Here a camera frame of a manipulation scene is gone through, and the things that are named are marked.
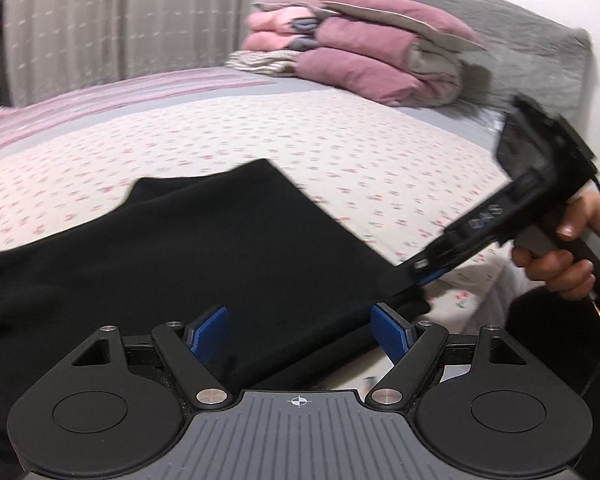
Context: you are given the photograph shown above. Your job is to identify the black pants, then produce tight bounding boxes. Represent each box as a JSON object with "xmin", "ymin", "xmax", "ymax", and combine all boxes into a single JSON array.
[{"xmin": 0, "ymin": 159, "xmax": 429, "ymax": 479}]

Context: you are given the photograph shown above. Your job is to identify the person's right hand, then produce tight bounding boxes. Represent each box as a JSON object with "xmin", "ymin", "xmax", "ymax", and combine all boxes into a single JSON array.
[{"xmin": 510, "ymin": 187, "xmax": 600, "ymax": 302}]

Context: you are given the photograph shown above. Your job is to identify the cherry print bed sheet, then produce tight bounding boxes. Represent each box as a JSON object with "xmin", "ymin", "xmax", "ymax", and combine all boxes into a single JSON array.
[{"xmin": 0, "ymin": 65, "xmax": 546, "ymax": 391}]

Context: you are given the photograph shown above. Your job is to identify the grey quilted pillow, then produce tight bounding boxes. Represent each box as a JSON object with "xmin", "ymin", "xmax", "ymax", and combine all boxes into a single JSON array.
[{"xmin": 415, "ymin": 0, "xmax": 593, "ymax": 126}]

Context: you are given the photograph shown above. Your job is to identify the mauve velvet pillow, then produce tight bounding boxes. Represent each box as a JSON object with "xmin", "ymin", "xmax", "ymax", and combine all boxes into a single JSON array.
[{"xmin": 322, "ymin": 0, "xmax": 486, "ymax": 52}]

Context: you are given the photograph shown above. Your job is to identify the mauve grey folded comforter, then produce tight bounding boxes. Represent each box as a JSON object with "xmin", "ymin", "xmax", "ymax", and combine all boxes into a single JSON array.
[{"xmin": 294, "ymin": 18, "xmax": 463, "ymax": 107}]

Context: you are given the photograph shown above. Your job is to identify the striped folded cloth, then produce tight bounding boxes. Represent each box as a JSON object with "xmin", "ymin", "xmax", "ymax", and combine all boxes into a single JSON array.
[{"xmin": 225, "ymin": 50, "xmax": 301, "ymax": 77}]

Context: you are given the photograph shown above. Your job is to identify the pink folded blanket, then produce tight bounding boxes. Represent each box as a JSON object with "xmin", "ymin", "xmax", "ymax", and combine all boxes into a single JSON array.
[{"xmin": 242, "ymin": 6, "xmax": 322, "ymax": 52}]

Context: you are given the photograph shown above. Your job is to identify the grey patterned curtain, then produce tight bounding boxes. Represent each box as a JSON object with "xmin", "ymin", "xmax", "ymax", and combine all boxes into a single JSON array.
[{"xmin": 4, "ymin": 0, "xmax": 250, "ymax": 106}]

